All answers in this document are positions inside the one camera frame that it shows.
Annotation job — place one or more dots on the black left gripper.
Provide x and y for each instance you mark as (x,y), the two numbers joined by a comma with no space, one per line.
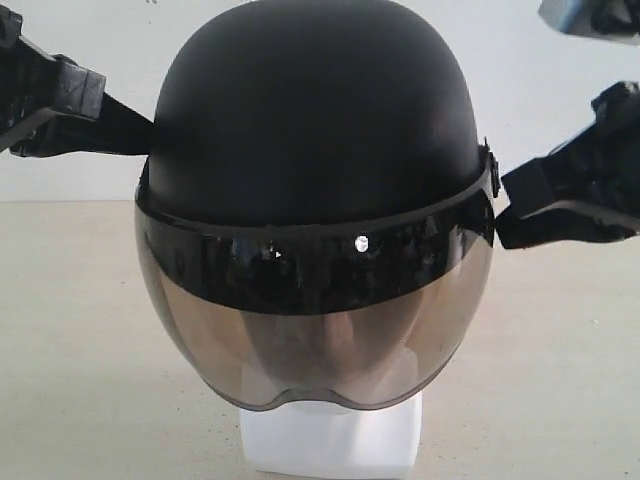
(51,106)

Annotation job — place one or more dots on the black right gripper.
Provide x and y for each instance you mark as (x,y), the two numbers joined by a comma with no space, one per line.
(553,199)

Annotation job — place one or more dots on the black helmet with tinted visor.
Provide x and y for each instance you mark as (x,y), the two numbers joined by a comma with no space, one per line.
(315,220)

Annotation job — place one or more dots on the white mannequin head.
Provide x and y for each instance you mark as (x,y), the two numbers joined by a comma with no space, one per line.
(325,441)

